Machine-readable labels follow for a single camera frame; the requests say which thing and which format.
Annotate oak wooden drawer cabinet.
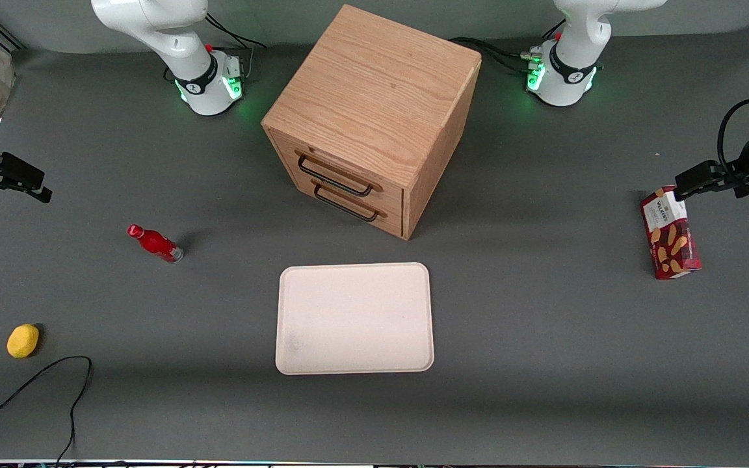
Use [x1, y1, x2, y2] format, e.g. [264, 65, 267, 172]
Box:
[261, 4, 482, 241]

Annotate red cookie box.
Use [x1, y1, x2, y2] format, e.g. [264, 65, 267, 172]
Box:
[640, 185, 702, 280]

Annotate yellow lemon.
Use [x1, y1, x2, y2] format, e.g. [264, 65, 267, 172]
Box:
[7, 324, 40, 359]

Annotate red plastic bottle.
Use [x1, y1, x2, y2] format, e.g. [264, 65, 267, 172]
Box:
[127, 224, 185, 263]

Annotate cream plastic tray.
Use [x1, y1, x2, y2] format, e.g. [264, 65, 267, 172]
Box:
[275, 262, 435, 376]

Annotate thin black table cable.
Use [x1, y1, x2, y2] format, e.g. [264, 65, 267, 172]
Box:
[0, 356, 94, 463]

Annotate black left base cables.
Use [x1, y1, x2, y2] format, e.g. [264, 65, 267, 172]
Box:
[451, 36, 539, 76]

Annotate black base cables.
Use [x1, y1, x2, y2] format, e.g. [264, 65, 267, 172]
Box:
[204, 12, 268, 50]
[451, 36, 539, 76]

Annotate black right base cables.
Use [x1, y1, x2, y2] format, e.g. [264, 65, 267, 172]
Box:
[204, 12, 268, 50]

